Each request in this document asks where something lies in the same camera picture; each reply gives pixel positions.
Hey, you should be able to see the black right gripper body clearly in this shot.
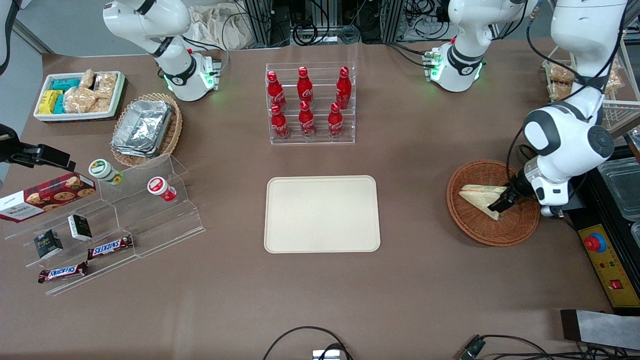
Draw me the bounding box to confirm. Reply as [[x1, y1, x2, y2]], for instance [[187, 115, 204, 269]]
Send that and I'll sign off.
[[0, 123, 24, 166]]

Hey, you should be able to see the triangular sandwich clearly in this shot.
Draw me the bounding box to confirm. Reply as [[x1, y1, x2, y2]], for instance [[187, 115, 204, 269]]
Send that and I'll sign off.
[[459, 184, 508, 222]]

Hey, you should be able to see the brown round wicker basket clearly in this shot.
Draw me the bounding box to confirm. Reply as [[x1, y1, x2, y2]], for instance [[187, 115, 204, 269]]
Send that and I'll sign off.
[[446, 159, 541, 247]]

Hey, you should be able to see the light oval wicker basket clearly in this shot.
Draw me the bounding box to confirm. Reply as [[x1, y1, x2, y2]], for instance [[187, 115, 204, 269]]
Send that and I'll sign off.
[[110, 92, 183, 168]]

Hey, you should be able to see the cream plastic tray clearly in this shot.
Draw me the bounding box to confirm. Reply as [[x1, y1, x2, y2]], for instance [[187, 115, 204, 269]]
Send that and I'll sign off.
[[264, 175, 381, 254]]

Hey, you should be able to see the red tartan Walkers cookie box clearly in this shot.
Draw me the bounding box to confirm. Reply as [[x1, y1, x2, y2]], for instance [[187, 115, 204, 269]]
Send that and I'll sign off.
[[0, 172, 97, 224]]

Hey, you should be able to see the green lidded yogurt cup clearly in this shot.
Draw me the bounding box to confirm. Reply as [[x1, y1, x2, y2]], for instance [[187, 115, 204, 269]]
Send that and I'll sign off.
[[88, 158, 125, 186]]

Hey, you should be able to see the black machine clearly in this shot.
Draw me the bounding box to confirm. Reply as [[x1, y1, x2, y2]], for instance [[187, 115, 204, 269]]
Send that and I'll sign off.
[[565, 127, 640, 316]]

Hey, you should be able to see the yellow snack pack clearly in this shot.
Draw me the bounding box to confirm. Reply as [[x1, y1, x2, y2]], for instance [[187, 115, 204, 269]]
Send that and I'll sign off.
[[38, 90, 63, 115]]

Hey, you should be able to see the red emergency stop button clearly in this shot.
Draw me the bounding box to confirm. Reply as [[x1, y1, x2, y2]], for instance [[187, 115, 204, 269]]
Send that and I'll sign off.
[[584, 232, 607, 254]]

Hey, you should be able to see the small dark green box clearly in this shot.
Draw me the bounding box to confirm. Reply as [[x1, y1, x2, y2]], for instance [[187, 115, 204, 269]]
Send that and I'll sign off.
[[67, 214, 94, 242], [33, 229, 64, 260]]

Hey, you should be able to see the aluminium foil container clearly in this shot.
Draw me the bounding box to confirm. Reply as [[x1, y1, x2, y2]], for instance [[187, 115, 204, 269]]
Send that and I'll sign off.
[[116, 99, 174, 151], [110, 135, 166, 159]]

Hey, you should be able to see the clear acrylic stepped stand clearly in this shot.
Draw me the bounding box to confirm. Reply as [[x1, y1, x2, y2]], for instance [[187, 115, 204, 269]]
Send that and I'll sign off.
[[97, 154, 206, 259], [2, 192, 141, 297]]

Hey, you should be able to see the white rectangular snack bin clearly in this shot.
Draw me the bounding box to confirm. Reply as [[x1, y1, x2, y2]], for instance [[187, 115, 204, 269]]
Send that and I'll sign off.
[[33, 71, 126, 123]]

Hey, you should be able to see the yellow control panel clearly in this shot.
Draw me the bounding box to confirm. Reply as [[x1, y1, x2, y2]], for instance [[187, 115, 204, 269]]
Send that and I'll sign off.
[[577, 224, 640, 309]]

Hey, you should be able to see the brown Snickers bar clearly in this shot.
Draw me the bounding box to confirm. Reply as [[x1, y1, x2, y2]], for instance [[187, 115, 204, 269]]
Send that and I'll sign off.
[[38, 261, 90, 284], [87, 235, 134, 260]]

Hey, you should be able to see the red lidded yogurt cup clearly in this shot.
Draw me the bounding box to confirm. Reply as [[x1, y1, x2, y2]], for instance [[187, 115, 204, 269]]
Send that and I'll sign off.
[[147, 176, 177, 203]]

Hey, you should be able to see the grey metal plate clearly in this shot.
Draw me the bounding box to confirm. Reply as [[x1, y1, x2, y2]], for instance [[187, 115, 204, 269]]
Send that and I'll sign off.
[[560, 309, 640, 351]]

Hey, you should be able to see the grey base connector block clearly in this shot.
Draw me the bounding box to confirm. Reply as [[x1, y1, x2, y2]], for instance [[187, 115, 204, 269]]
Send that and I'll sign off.
[[422, 48, 444, 82], [201, 56, 224, 92]]

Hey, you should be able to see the red cola bottle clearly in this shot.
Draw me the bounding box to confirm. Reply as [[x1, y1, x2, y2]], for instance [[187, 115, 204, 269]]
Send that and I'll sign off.
[[270, 103, 290, 140], [336, 66, 353, 110], [298, 100, 316, 139], [267, 70, 287, 111], [327, 102, 344, 138], [297, 66, 314, 103]]

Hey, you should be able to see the clear acrylic bottle rack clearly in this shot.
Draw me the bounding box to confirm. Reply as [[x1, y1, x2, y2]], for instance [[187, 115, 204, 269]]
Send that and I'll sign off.
[[265, 62, 357, 146]]

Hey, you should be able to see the cream cloth bag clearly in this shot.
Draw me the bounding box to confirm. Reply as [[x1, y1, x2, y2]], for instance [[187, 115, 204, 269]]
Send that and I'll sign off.
[[187, 4, 251, 51]]

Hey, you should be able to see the white wire rack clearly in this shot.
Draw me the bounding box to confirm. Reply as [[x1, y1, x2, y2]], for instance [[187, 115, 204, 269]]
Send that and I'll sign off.
[[542, 47, 640, 134]]

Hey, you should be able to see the black thin cable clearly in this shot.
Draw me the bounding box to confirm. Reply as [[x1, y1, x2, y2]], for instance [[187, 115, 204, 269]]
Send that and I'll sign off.
[[477, 333, 640, 360]]

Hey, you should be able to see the black cable connector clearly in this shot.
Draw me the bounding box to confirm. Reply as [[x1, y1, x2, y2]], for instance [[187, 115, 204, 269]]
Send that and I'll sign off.
[[459, 336, 486, 360]]

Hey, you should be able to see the black looped cable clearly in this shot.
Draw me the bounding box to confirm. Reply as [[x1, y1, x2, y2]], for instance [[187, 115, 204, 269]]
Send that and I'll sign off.
[[262, 326, 353, 360]]

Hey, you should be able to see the aluminium frame with cables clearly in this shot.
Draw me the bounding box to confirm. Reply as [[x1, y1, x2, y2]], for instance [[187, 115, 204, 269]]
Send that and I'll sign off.
[[240, 0, 406, 48]]

